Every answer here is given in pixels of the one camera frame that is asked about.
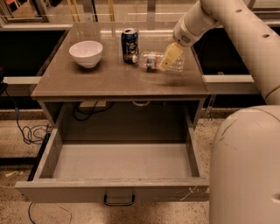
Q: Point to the white ceramic bowl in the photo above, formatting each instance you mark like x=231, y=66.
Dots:
x=86, y=53

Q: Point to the clear plastic water bottle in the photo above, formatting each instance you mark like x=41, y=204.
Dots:
x=155, y=61

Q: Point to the grey cabinet with glossy top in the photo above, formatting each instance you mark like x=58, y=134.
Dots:
x=112, y=79

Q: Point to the open grey top drawer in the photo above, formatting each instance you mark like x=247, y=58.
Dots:
x=149, y=152

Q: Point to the black drawer handle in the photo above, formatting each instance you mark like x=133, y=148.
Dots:
x=124, y=201

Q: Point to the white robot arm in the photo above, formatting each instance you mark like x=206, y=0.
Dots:
x=245, y=158

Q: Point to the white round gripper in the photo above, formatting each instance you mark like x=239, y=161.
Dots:
x=183, y=35

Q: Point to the dark blue soda can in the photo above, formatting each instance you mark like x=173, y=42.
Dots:
x=129, y=40

